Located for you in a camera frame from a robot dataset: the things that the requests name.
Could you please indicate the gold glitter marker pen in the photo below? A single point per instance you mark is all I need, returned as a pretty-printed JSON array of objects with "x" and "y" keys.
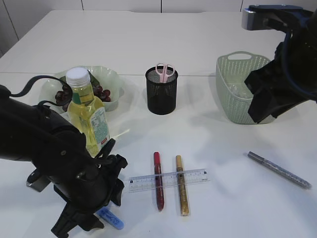
[{"x": 184, "y": 206}]

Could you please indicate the black mesh pen holder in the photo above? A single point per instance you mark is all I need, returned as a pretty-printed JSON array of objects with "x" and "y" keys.
[{"x": 161, "y": 97}]

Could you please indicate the blue scissors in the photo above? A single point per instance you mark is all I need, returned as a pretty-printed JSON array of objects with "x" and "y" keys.
[{"x": 110, "y": 218}]

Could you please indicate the yellow drink bottle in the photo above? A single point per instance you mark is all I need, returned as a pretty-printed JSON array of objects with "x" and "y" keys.
[{"x": 86, "y": 111}]

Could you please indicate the clear plastic sheet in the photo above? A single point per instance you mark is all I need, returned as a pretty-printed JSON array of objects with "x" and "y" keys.
[{"x": 240, "y": 90}]

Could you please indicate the green woven plastic basket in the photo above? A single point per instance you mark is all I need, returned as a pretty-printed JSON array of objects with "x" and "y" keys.
[{"x": 235, "y": 68}]

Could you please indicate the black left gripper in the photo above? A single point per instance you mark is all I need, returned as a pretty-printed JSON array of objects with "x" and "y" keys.
[{"x": 86, "y": 184}]

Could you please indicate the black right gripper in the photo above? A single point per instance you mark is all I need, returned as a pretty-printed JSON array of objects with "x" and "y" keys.
[{"x": 271, "y": 94}]

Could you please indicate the pink purple scissors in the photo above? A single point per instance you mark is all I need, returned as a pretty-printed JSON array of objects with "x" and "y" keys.
[{"x": 162, "y": 70}]

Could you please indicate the clear plastic ruler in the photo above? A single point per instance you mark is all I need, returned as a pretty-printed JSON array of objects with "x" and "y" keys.
[{"x": 143, "y": 183}]

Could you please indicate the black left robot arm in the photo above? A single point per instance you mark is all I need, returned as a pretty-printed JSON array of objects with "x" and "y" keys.
[{"x": 24, "y": 128}]

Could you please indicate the green wavy plate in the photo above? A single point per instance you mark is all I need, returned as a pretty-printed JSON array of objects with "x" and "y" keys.
[{"x": 108, "y": 79}]

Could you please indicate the purple artificial grape bunch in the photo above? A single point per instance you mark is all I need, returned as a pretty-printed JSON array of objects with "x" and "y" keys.
[{"x": 103, "y": 94}]

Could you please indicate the silver glitter marker pen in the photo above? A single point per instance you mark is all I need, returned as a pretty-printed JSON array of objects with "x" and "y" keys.
[{"x": 280, "y": 171}]

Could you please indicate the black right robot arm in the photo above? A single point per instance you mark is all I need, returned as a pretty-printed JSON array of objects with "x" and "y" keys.
[{"x": 291, "y": 77}]

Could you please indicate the red glitter marker pen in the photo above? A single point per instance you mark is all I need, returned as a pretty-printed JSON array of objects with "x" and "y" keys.
[{"x": 158, "y": 182}]

